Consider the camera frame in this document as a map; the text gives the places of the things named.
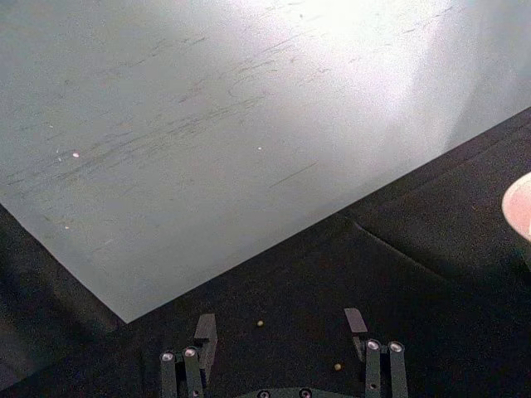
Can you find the black table cloth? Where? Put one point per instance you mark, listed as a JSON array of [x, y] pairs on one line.
[[373, 265]]

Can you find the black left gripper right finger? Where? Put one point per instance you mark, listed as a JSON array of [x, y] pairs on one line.
[[381, 365]]

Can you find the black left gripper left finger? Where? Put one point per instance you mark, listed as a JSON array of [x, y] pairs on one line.
[[199, 356]]

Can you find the roll of white tape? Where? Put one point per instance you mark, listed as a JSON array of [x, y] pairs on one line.
[[518, 205]]

